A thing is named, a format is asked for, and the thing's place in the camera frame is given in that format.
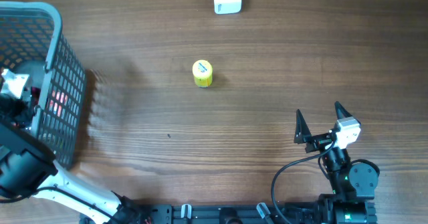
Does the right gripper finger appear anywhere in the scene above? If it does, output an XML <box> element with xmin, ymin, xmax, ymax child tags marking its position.
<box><xmin>334</xmin><ymin>101</ymin><xmax>352</xmax><ymax>120</ymax></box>
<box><xmin>294</xmin><ymin>109</ymin><xmax>312</xmax><ymax>144</ymax></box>

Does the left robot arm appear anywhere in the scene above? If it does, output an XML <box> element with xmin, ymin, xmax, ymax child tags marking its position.
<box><xmin>1</xmin><ymin>94</ymin><xmax>144</xmax><ymax>223</ymax></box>

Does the yellow cylindrical bottle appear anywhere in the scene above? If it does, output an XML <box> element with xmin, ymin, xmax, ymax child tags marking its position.
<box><xmin>192</xmin><ymin>60</ymin><xmax>213</xmax><ymax>88</ymax></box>

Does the grey plastic mesh basket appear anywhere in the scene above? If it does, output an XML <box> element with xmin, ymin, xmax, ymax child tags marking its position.
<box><xmin>1</xmin><ymin>1</ymin><xmax>86</xmax><ymax>169</ymax></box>

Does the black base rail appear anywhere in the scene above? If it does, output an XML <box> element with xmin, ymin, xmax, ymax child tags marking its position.
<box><xmin>79</xmin><ymin>203</ymin><xmax>378</xmax><ymax>224</ymax></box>

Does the black camera cable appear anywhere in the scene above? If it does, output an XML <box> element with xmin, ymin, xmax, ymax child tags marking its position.
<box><xmin>270</xmin><ymin>138</ymin><xmax>337</xmax><ymax>224</ymax></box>

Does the red white snack packet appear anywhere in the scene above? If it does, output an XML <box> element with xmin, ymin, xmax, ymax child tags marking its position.
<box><xmin>49</xmin><ymin>90</ymin><xmax>68</xmax><ymax>119</ymax></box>

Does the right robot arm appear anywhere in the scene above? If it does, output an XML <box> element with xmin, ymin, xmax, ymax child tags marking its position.
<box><xmin>283</xmin><ymin>102</ymin><xmax>380</xmax><ymax>223</ymax></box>

